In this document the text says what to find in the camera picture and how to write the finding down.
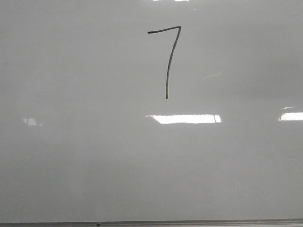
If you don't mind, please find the white glossy whiteboard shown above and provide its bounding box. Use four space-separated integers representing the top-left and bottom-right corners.
0 0 303 222

